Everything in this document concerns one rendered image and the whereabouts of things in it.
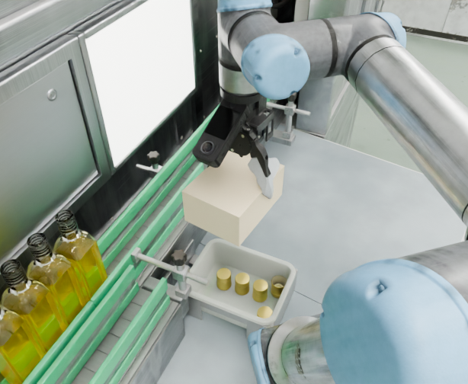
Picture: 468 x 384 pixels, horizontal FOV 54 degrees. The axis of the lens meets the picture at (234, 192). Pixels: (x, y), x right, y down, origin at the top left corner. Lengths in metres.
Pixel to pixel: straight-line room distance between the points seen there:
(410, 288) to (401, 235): 1.01
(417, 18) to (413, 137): 3.83
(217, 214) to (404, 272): 0.50
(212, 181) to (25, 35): 0.39
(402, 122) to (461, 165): 0.09
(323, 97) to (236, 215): 0.84
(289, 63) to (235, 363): 0.68
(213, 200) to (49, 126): 0.34
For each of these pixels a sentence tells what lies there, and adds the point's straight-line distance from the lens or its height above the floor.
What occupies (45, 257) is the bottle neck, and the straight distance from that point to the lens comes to 0.79.
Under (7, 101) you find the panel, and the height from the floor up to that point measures 1.28.
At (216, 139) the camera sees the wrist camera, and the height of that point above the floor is 1.25.
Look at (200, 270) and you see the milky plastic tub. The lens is 1.09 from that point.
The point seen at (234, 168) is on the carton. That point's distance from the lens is 0.85.
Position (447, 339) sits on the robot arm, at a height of 1.43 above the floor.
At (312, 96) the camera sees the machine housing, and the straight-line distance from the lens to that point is 1.55.
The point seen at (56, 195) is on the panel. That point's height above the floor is 1.05.
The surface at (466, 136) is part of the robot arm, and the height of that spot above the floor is 1.42.
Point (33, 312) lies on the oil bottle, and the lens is 0.80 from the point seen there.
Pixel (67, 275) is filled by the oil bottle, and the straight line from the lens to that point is 0.83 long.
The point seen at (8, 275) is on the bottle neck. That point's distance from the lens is 0.75.
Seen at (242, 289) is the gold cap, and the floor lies 0.79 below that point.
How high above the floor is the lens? 1.68
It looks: 43 degrees down
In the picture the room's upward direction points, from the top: straight up
